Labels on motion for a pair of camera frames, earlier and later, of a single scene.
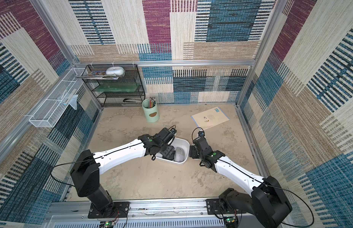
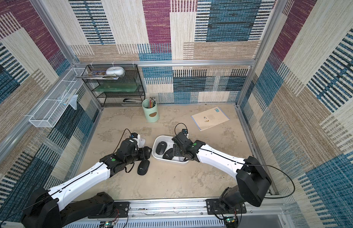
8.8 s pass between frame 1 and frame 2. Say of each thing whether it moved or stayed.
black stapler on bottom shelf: stayed
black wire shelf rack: stayed
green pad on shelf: stayed
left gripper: moved
